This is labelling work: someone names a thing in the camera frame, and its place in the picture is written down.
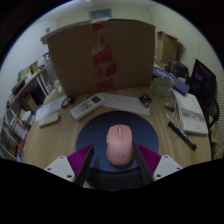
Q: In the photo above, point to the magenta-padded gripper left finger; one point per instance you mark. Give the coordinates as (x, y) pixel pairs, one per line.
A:
(80, 161)

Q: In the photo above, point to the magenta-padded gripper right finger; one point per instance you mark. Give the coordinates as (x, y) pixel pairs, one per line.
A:
(151, 160)

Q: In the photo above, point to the pink computer mouse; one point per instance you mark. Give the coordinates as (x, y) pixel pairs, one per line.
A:
(119, 146)

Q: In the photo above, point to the blue mouse pad with wrist rest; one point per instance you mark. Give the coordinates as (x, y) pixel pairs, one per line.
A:
(95, 131)

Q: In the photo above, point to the black marker pen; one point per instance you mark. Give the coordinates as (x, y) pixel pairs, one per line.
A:
(181, 135)

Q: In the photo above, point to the white remote control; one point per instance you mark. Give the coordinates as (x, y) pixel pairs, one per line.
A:
(87, 106)

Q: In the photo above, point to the white book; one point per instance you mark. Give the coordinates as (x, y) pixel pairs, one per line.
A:
(191, 115)

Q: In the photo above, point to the small dark clip item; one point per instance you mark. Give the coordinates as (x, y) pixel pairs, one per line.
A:
(145, 99)

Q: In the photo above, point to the small black coiled item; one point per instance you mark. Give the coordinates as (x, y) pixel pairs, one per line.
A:
(68, 101)

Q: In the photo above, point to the white printed paper sheet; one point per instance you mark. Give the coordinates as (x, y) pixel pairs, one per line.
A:
(48, 108)

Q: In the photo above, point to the shelf unit with books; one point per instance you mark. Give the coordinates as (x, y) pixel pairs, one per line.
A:
(13, 136)

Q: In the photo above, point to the clear round plastic container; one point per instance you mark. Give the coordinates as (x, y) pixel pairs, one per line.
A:
(162, 87)

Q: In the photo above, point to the black office chair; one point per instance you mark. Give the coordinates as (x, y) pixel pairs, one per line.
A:
(215, 113)

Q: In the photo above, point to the long blue box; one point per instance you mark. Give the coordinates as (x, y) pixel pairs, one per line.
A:
(173, 81)

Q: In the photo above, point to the clear glass jar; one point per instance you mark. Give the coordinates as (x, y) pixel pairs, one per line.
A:
(56, 80)

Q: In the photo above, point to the cluttered wooden side desk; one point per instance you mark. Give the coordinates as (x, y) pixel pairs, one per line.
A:
(25, 90)

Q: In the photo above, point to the dark computer monitor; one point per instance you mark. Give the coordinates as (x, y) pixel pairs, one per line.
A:
(203, 81)

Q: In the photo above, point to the black bag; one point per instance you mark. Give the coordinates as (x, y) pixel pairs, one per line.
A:
(177, 68)

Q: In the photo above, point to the large brown cardboard box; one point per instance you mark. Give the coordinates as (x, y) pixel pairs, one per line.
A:
(76, 60)

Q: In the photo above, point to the open tall cardboard box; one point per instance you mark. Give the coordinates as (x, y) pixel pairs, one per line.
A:
(166, 46)

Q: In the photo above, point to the grey door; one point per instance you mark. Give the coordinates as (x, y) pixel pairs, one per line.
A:
(100, 13)

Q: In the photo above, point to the round wall clock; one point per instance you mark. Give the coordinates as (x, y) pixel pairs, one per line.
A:
(47, 30)

